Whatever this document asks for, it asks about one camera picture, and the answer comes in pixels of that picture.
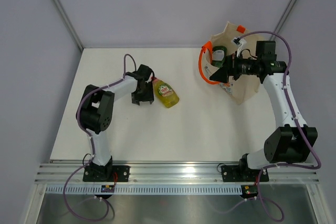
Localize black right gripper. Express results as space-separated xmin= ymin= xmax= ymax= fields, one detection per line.
xmin=210 ymin=51 xmax=260 ymax=83

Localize green dish soap bottle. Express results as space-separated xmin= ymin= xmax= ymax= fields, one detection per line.
xmin=211 ymin=46 xmax=227 ymax=68

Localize yellow dish soap bottle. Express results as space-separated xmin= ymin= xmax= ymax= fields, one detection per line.
xmin=152 ymin=77 xmax=180 ymax=108

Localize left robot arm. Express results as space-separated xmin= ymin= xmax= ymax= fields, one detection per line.
xmin=76 ymin=65 xmax=155 ymax=182

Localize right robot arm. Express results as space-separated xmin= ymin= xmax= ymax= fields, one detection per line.
xmin=210 ymin=38 xmax=318 ymax=182

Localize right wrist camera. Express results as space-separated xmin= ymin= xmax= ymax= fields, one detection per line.
xmin=232 ymin=37 xmax=247 ymax=58

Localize beige canvas bag orange handles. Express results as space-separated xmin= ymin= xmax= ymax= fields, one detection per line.
xmin=198 ymin=22 xmax=260 ymax=104

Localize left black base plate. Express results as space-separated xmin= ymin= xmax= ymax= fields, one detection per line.
xmin=82 ymin=165 xmax=130 ymax=183

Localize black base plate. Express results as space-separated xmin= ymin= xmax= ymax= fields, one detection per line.
xmin=220 ymin=165 xmax=269 ymax=183
xmin=82 ymin=165 xmax=130 ymax=183

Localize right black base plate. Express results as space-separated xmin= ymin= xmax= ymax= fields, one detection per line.
xmin=220 ymin=165 xmax=269 ymax=183

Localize aluminium mounting rail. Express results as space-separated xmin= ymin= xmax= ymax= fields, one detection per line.
xmin=35 ymin=162 xmax=319 ymax=185

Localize right aluminium frame post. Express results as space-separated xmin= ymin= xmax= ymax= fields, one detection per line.
xmin=273 ymin=0 xmax=299 ymax=34

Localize aluminium frame post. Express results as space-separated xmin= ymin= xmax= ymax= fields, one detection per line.
xmin=51 ymin=0 xmax=84 ymax=53
xmin=273 ymin=0 xmax=299 ymax=34

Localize white slotted cable duct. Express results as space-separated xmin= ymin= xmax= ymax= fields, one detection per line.
xmin=46 ymin=184 xmax=242 ymax=195

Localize left aluminium frame post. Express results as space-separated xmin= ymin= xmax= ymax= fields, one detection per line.
xmin=51 ymin=0 xmax=84 ymax=53

